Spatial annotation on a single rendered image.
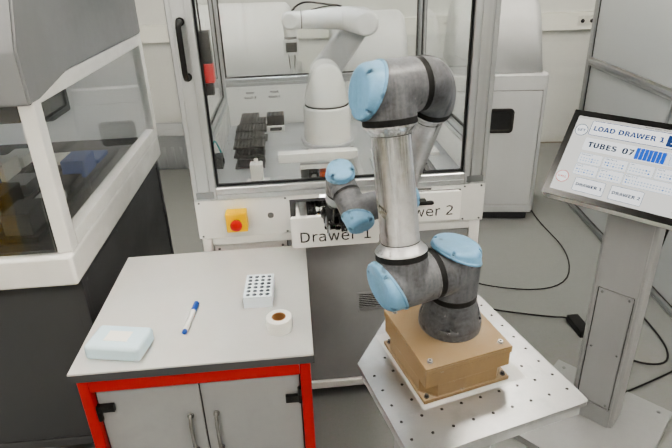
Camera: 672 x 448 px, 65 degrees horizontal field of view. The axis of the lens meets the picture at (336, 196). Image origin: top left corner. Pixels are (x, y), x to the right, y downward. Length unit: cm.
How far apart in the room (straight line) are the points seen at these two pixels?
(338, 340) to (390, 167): 123
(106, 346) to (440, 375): 84
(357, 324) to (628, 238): 101
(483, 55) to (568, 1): 352
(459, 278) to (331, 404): 127
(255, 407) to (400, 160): 84
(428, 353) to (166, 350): 69
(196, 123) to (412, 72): 89
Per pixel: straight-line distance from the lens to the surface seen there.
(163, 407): 161
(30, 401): 229
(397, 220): 112
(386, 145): 108
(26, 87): 162
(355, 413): 233
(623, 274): 203
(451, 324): 130
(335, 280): 204
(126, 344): 151
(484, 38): 181
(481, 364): 132
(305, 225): 173
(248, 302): 160
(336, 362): 227
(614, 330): 215
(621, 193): 184
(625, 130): 192
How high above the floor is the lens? 169
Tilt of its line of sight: 24 degrees down
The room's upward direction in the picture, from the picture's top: 2 degrees counter-clockwise
